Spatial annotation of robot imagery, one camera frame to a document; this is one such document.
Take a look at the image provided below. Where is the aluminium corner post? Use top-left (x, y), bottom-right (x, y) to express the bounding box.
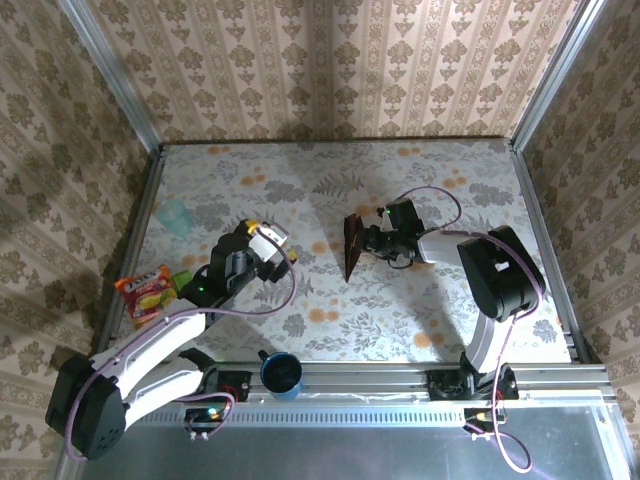
top-left (509, 0), bottom-right (609, 151)
top-left (53, 0), bottom-right (164, 151)

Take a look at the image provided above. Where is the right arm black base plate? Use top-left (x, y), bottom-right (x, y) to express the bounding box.
top-left (427, 367), bottom-right (520, 401)

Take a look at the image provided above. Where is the dark blue mug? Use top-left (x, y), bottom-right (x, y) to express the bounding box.
top-left (257, 349), bottom-right (305, 402)

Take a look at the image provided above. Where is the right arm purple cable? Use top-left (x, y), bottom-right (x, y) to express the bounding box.
top-left (384, 185), bottom-right (549, 475)

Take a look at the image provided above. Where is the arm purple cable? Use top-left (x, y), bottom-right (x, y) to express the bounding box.
top-left (64, 232), bottom-right (300, 461)
top-left (384, 185), bottom-right (549, 475)

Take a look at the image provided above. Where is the brown square paper sheet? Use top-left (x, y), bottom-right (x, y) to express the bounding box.
top-left (342, 211), bottom-right (370, 282)

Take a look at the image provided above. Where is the small black controller board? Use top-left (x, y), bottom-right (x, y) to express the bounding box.
top-left (183, 407), bottom-right (227, 435)
top-left (462, 407), bottom-right (507, 435)

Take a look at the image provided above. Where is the orange red snack packet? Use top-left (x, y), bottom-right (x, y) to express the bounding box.
top-left (113, 263), bottom-right (178, 331)

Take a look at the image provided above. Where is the teal plastic cup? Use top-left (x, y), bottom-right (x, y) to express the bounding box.
top-left (153, 197), bottom-right (193, 239)

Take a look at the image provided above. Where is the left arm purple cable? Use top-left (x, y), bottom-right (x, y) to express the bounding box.
top-left (64, 232), bottom-right (300, 461)

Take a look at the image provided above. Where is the grey metal panel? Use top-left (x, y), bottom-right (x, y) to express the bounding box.
top-left (52, 394), bottom-right (639, 480)

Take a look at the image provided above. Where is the long aluminium frame rail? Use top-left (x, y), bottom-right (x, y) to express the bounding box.
top-left (114, 362), bottom-right (615, 407)

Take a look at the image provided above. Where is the aluminium side rail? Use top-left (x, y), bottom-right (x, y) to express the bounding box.
top-left (508, 140), bottom-right (596, 365)
top-left (91, 143), bottom-right (167, 365)

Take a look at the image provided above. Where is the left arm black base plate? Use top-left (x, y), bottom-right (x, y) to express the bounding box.
top-left (214, 369), bottom-right (252, 404)

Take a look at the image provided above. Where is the floral tablecloth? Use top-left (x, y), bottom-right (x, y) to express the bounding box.
top-left (108, 141), bottom-right (575, 365)

